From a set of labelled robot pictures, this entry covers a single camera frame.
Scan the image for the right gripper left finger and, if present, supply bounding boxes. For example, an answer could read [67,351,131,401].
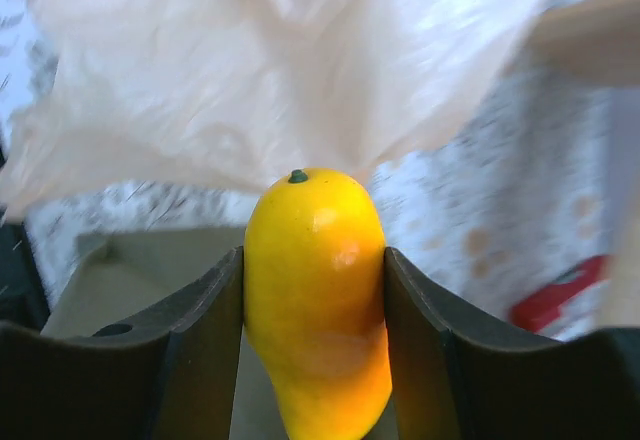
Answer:
[1,248,243,439]

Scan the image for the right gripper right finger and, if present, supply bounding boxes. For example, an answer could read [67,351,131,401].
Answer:
[384,248,639,439]

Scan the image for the yellow mango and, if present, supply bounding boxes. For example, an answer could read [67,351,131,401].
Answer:
[243,168,392,439]

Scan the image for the orange plastic grocery bag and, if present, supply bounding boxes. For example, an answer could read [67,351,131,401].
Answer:
[1,0,557,220]

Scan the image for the dark green tote bag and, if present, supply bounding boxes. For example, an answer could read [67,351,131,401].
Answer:
[42,226,286,440]

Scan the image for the red object under shelf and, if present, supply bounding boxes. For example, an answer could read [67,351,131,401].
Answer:
[508,255,609,341]

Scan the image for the floral table mat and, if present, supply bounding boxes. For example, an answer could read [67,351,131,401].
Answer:
[1,0,609,317]

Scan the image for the wooden shelf unit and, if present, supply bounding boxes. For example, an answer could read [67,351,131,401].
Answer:
[527,0,639,87]

